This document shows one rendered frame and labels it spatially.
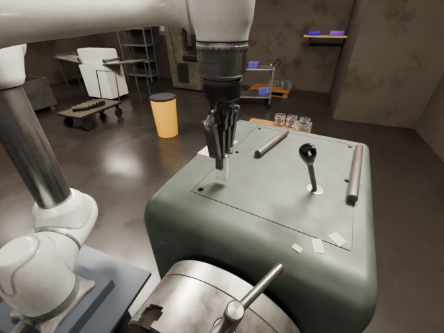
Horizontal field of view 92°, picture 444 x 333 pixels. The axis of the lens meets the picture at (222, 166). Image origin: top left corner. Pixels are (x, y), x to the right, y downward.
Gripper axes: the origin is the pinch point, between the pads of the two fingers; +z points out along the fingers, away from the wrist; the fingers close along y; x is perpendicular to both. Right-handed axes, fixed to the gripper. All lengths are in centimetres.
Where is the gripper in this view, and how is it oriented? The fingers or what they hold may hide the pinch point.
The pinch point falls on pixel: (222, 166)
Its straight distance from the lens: 51.7
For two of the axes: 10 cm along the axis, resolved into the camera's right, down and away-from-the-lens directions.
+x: 8.8, 2.6, -3.9
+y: -4.7, 4.9, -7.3
